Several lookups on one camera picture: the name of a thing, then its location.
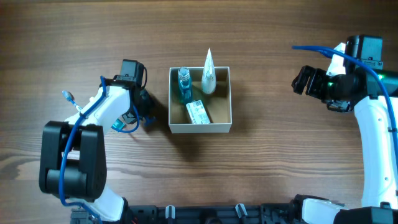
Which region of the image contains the blue mouthwash bottle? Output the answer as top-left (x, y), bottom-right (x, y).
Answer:
top-left (178, 67), bottom-right (193, 105)

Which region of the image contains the white open cardboard box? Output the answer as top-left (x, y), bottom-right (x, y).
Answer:
top-left (168, 67), bottom-right (232, 134)

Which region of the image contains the green white soap packet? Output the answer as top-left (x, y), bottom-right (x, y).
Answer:
top-left (186, 100), bottom-right (211, 124)

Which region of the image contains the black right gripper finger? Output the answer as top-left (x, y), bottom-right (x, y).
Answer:
top-left (306, 68), bottom-right (326, 100)
top-left (291, 65), bottom-right (311, 95)

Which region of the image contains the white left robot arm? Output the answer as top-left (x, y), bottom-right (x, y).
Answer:
top-left (39, 59), bottom-right (154, 223)

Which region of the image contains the blue white toothbrush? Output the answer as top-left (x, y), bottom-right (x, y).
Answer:
top-left (62, 90), bottom-right (82, 111)

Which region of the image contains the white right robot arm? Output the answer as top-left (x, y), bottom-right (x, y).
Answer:
top-left (292, 66), bottom-right (397, 223)

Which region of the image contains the white lotion tube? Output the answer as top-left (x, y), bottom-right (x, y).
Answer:
top-left (201, 49), bottom-right (216, 95)

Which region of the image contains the blue disposable razor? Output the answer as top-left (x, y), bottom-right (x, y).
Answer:
top-left (144, 116), bottom-right (156, 126)

